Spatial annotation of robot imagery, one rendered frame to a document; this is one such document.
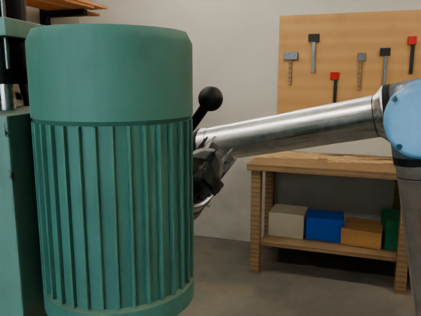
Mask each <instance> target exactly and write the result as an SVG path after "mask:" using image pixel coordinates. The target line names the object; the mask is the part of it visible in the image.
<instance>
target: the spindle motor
mask: <svg viewBox="0 0 421 316"><path fill-rule="evenodd" d="M25 50H26V67H27V76H28V92H29V109H30V117H31V118H32V119H33V120H32V121H31V132H32V141H33V158H34V175H35V183H36V200H37V209H38V226H39V242H40V251H41V267H42V277H43V295H44V309H45V312H46V314H47V316H177V315H178V314H179V313H181V312H182V311H183V310H185V309H186V308H187V306H188V305H189V304H190V302H191V301H192V299H193V296H194V186H193V118H191V116H192V115H193V69H192V43H191V41H190V39H189V37H188V35H187V33H186V32H185V31H182V30H178V29H172V28H163V27H157V26H142V25H132V24H56V25H47V26H38V27H35V28H31V29H30V31H29V33H28V35H27V38H26V40H25Z"/></svg>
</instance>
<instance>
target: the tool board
mask: <svg viewBox="0 0 421 316"><path fill-rule="evenodd" d="M417 78H421V9H416V10H401V11H373V12H359V13H331V14H303V15H289V16H279V58H278V104H277V114H279V113H285V112H291V111H295V110H301V109H304V108H310V107H316V106H320V105H326V104H330V103H336V102H342V101H345V100H351V99H355V98H361V97H367V96H370V95H374V94H376V92H377V91H378V90H379V88H380V87H381V86H382V85H388V84H391V83H397V82H402V81H406V80H413V79H417Z"/></svg>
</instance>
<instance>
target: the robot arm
mask: <svg viewBox="0 0 421 316"><path fill-rule="evenodd" d="M377 137H382V138H384V139H385V140H387V141H389V142H390V143H391V149H392V158H393V165H394V166H395V168H396V173H397V183H398V192H399V198H400V207H401V212H402V222H403V231H404V237H405V246H406V251H407V261H408V270H409V275H410V284H411V290H412V299H413V309H414V314H415V316H421V78H417V79H413V80H406V81H402V82H397V83H391V84H388V85H382V86H381V87H380V88H379V90H378V91H377V92H376V94H374V95H370V96H367V97H361V98H355V99H351V100H345V101H342V102H336V103H330V104H326V105H320V106H316V107H310V108H304V109H301V110H295V111H291V112H285V113H279V114H276V115H270V116H266V117H260V118H254V119H251V120H244V121H240V122H234V123H231V124H225V125H219V126H215V127H209V128H201V129H195V130H194V131H193V186H194V220H195V219H196V218H198V216H199V215H200V214H201V212H202V210H203V209H204V208H205V207H206V206H207V207H210V205H211V204H210V201H211V199H212V197H213V195H214V196H215V195H216V194H217V193H219V191H220V190H221V189H222V188H223V186H224V184H223V182H222V181H221V179H222V178H223V177H224V175H225V174H226V172H227V171H228V170H229V169H230V168H231V166H232V165H233V163H235V161H236V160H237V158H241V157H249V156H254V155H263V154H270V153H275V152H283V151H288V150H296V149H304V148H309V147H317V146H322V145H330V144H338V143H343V142H351V141H356V140H364V139H372V138H377Z"/></svg>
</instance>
